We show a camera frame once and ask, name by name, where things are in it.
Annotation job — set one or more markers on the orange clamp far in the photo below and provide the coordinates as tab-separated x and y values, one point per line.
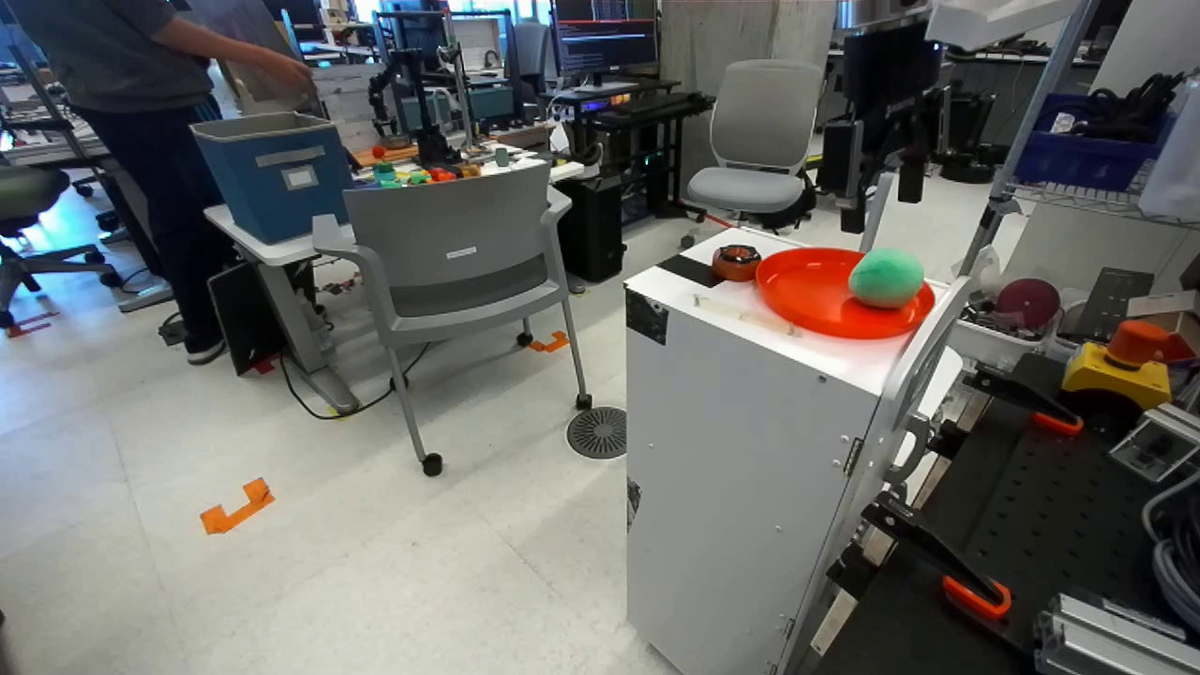
1038	405

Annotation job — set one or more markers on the blue crate on shelf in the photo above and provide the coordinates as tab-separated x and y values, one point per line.
1063	156

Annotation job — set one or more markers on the yellow emergency stop button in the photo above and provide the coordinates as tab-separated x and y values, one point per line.
1135	365

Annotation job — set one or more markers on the white work table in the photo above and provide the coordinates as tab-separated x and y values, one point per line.
282	238

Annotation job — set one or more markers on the green plush toy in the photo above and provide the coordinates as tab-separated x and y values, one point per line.
886	278

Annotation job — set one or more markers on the computer monitor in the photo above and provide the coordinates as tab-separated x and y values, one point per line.
598	46

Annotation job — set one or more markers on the blue storage bin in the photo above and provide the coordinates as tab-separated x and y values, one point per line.
275	162

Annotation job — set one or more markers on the aluminium extrusion rail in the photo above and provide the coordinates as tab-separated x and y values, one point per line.
1076	635

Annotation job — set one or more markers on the standing person dark clothes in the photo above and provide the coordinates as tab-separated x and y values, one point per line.
136	72

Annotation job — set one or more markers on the small brown bowl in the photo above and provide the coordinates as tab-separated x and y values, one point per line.
737	260

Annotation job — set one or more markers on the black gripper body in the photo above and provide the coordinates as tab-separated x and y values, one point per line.
886	75

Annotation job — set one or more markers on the white toy kitchen cabinet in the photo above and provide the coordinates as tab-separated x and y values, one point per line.
750	455

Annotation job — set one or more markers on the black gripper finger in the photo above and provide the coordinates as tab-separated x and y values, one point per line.
853	198
911	172

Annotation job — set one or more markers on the orange clamp near cabinet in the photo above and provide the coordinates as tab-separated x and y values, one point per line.
961	582

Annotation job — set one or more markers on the orange plate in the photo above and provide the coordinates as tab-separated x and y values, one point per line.
808	286

